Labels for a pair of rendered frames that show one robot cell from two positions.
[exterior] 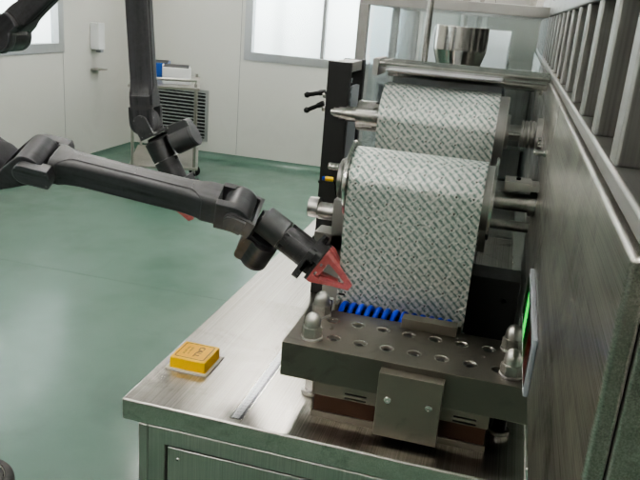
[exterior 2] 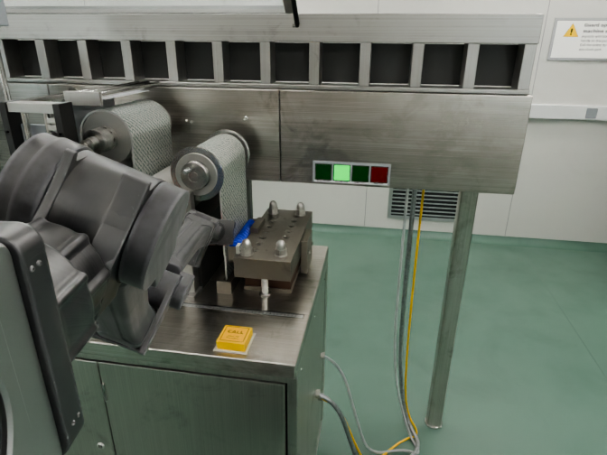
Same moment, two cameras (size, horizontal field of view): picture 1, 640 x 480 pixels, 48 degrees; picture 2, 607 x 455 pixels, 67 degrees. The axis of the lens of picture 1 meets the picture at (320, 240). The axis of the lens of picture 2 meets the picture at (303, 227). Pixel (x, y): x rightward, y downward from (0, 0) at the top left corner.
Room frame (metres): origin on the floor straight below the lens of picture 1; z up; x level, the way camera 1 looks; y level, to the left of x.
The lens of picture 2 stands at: (1.10, 1.14, 1.58)
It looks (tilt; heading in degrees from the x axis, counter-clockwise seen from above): 22 degrees down; 265
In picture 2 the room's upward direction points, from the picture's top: straight up
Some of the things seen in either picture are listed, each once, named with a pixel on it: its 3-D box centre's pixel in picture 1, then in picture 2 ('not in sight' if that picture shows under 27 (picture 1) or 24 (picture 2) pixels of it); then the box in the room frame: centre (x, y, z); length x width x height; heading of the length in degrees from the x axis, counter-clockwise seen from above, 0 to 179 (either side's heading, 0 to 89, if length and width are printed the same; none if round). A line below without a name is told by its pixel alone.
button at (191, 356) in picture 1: (194, 357); (235, 338); (1.19, 0.21, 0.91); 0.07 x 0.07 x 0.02; 76
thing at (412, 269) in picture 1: (403, 273); (235, 210); (1.20, -0.15, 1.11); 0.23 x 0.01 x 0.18; 76
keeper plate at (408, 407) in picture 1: (408, 408); (307, 250); (0.98, -0.16, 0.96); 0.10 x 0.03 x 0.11; 76
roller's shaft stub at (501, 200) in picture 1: (514, 202); not in sight; (1.22, -0.33, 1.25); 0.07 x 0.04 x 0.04; 76
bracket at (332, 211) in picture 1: (328, 270); (185, 246); (1.33, -0.02, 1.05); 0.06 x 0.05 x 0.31; 76
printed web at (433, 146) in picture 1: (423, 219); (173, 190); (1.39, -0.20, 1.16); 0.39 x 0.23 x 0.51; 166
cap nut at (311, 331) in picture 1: (312, 324); (280, 247); (1.07, 0.00, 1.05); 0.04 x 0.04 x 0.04
